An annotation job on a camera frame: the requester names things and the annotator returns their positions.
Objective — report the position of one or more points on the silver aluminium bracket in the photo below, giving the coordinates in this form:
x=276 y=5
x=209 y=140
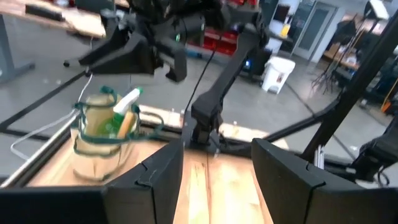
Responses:
x=319 y=157

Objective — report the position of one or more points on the white trash bin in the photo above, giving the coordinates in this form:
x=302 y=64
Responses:
x=278 y=74

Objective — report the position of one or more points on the red storage bins shelf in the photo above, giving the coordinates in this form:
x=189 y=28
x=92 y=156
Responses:
x=224 y=43

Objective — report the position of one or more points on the green plastic spray bottle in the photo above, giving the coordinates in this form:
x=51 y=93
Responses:
x=122 y=105

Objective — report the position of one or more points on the beige green-trimmed gardening bag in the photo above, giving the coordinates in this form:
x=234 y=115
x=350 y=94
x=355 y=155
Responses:
x=93 y=165

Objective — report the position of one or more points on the wooden desk grey legs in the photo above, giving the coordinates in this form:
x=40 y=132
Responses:
x=84 y=26

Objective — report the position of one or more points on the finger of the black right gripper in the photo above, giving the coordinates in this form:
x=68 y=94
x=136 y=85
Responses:
x=178 y=63
x=130 y=57

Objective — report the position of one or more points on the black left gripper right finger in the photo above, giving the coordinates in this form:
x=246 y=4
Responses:
x=289 y=196

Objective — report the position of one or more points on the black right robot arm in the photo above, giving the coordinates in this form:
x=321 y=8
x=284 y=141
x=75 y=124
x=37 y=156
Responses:
x=224 y=81

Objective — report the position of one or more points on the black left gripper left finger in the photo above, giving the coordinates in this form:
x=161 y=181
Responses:
x=155 y=193

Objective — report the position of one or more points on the grey glass door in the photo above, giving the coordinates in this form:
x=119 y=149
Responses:
x=314 y=28

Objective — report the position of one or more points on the black keyboard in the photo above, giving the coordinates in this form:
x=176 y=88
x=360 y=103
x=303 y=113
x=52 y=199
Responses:
x=43 y=12

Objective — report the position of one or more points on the black aluminium rig frame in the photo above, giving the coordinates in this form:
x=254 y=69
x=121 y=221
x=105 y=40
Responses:
x=357 y=90

